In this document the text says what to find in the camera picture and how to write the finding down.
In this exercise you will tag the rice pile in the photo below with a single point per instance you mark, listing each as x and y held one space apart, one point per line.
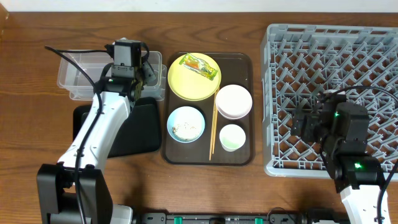
186 132

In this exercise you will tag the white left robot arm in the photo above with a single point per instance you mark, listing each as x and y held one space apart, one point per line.
74 189

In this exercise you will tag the white cup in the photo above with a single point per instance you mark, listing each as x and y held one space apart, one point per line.
232 137

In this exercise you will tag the light blue bowl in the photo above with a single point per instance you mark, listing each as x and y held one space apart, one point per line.
185 114

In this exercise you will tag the yellow plate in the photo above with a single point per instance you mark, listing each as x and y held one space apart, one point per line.
190 85

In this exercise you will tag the black waste tray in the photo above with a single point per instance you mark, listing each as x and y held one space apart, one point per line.
137 134

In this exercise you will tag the green snack wrapper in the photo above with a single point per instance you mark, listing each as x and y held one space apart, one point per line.
198 66

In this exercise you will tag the dark brown serving tray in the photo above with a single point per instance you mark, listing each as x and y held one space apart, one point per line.
235 69

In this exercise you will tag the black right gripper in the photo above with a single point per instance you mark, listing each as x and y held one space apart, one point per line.
302 125

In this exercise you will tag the grey dishwasher rack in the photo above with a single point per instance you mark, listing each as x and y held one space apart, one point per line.
298 62

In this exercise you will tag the pink bowl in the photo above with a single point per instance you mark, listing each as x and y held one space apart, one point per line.
233 102

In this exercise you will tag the wooden chopstick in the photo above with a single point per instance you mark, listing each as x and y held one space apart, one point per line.
215 124
212 124

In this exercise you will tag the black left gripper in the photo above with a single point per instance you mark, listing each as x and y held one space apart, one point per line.
144 76

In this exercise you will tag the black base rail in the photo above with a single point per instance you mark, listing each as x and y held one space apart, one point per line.
276 215

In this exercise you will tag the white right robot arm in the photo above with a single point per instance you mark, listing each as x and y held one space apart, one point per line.
341 131

